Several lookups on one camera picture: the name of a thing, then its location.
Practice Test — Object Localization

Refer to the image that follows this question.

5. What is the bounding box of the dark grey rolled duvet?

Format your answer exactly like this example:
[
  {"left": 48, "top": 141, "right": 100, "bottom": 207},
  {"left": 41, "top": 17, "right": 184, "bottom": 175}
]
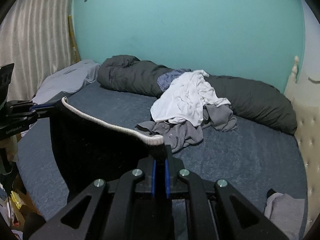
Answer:
[{"left": 97, "top": 54, "right": 298, "bottom": 135}]

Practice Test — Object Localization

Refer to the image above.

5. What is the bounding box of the striped beige curtain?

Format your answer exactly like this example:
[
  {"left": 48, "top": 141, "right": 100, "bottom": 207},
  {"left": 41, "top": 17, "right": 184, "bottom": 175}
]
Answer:
[{"left": 0, "top": 0, "right": 80, "bottom": 103}]

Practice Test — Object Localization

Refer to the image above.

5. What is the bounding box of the black sweater with white trim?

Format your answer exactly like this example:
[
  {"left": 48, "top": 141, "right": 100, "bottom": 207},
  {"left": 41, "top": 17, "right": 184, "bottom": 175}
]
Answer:
[{"left": 49, "top": 97, "right": 174, "bottom": 240}]

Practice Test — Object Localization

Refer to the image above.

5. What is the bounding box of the grey hoodie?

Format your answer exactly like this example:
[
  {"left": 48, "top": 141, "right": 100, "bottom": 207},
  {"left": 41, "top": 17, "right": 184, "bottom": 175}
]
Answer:
[{"left": 135, "top": 104, "right": 238, "bottom": 153}]

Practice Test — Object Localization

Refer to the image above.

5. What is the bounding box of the pile of floor clutter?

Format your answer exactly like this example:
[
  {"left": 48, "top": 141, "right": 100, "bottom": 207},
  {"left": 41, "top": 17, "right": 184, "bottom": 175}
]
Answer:
[{"left": 0, "top": 175, "right": 45, "bottom": 240}]

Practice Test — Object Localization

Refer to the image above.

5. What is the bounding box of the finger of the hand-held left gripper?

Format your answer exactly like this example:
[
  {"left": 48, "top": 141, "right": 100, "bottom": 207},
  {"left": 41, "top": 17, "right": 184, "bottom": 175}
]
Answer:
[
  {"left": 9, "top": 100, "right": 52, "bottom": 110},
  {"left": 24, "top": 109, "right": 54, "bottom": 120}
]

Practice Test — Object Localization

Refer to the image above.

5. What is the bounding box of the cream tufted headboard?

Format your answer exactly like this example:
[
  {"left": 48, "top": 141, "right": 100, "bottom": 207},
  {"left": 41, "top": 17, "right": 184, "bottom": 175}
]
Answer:
[{"left": 284, "top": 56, "right": 320, "bottom": 230}]

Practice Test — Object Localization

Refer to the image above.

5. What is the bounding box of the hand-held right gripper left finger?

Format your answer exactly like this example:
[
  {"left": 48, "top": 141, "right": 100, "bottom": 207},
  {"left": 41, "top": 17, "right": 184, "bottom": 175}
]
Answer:
[{"left": 44, "top": 155, "right": 157, "bottom": 240}]

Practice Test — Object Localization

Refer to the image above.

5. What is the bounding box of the folded light grey garment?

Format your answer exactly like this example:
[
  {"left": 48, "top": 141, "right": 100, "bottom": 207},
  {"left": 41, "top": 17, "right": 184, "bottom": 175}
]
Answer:
[{"left": 264, "top": 189, "right": 307, "bottom": 239}]

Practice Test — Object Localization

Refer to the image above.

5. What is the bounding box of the yellow wooden pole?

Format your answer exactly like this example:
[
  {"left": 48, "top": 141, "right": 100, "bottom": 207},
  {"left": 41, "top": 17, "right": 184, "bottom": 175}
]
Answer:
[{"left": 68, "top": 15, "right": 82, "bottom": 62}]

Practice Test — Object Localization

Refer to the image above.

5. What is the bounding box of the white t-shirt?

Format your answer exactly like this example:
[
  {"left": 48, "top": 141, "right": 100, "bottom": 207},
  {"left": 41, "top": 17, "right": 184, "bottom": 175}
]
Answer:
[{"left": 150, "top": 70, "right": 232, "bottom": 127}]

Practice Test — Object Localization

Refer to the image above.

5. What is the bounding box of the light grey pillow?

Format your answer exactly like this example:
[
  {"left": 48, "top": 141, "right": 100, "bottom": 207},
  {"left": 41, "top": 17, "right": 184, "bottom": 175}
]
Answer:
[{"left": 21, "top": 59, "right": 100, "bottom": 137}]

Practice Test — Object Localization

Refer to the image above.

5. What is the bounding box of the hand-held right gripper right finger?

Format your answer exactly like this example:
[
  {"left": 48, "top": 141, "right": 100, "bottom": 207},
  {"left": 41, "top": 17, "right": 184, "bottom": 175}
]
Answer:
[{"left": 164, "top": 145, "right": 288, "bottom": 240}]

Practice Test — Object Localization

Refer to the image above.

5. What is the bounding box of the blue-grey garment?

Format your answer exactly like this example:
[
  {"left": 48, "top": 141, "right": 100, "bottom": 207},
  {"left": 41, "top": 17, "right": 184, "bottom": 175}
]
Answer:
[{"left": 157, "top": 69, "right": 192, "bottom": 93}]

